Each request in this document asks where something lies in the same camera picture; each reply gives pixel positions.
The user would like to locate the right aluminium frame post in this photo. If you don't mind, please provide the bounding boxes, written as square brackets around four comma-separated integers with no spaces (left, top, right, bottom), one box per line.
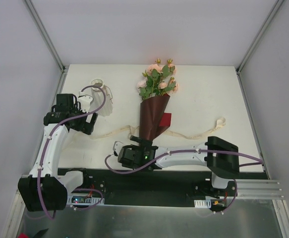
[235,0,285,74]

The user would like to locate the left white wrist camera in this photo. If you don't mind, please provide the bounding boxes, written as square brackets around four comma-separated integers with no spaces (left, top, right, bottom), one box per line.
[77,91,93,113]

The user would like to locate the pink flower bunch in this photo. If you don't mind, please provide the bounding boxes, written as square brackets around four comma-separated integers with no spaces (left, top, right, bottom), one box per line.
[136,58,179,101]

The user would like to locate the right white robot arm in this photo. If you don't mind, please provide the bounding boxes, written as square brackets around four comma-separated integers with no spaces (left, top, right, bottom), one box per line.
[113,136,239,196]

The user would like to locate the red black object bottom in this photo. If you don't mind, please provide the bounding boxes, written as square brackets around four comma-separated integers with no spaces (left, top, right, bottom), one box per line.
[17,229,48,238]

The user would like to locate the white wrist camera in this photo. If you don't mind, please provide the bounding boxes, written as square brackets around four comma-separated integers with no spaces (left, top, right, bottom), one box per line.
[113,141,123,156]
[77,91,93,113]

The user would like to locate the left white cable duct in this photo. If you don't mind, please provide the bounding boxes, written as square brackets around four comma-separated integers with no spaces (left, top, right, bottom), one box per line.
[67,195,105,206]

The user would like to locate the white ribbed ceramic vase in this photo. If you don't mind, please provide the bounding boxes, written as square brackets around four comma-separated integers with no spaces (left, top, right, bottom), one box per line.
[90,79,113,117]

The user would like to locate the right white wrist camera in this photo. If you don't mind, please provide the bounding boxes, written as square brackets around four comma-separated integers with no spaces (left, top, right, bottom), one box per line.
[113,141,123,156]

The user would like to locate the left aluminium frame post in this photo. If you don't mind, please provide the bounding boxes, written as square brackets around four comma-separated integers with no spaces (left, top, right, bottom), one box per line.
[23,0,66,73]

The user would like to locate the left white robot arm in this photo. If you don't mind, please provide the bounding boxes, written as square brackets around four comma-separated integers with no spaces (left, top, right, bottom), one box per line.
[18,94,98,212]

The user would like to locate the brown red wrapping paper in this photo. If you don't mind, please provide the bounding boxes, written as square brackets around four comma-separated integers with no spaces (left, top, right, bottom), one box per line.
[139,94,172,141]

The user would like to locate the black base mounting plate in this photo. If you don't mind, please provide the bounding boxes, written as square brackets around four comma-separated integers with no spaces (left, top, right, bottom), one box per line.
[57,167,237,208]

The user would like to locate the right white cable duct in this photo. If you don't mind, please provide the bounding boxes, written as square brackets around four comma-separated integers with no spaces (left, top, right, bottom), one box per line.
[194,199,212,209]

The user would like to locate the white cable duct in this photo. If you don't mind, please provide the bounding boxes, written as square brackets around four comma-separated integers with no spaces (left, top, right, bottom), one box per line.
[67,195,105,206]
[194,199,212,209]

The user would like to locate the aluminium frame post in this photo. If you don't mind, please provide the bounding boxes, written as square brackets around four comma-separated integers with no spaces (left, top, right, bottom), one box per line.
[235,0,285,74]
[23,0,66,73]

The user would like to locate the cream printed ribbon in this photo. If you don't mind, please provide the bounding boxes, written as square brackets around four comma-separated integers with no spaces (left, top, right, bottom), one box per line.
[59,117,227,149]

